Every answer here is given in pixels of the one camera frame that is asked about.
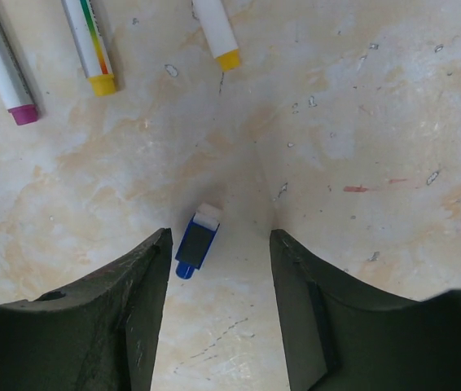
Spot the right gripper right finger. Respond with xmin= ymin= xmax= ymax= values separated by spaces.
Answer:
xmin=270 ymin=230 xmax=461 ymax=390

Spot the blue pen cap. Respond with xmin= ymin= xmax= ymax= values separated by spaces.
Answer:
xmin=175 ymin=203 xmax=222 ymax=279

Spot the white purple marker pen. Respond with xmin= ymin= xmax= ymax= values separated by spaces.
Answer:
xmin=0 ymin=23 xmax=39 ymax=126

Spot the white yellow marker pen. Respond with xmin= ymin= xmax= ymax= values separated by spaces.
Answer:
xmin=62 ymin=0 xmax=117 ymax=96

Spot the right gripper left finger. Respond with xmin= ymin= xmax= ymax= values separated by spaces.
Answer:
xmin=0 ymin=229 xmax=173 ymax=390

